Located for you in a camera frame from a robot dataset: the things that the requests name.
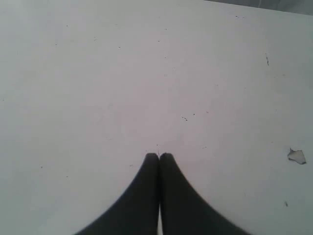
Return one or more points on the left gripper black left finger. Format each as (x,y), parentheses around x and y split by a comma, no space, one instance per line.
(136,211)

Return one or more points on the left gripper silver right finger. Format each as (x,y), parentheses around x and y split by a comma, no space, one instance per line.
(183,211)

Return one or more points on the small torn paper scrap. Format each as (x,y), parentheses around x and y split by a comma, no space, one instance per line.
(297,156)

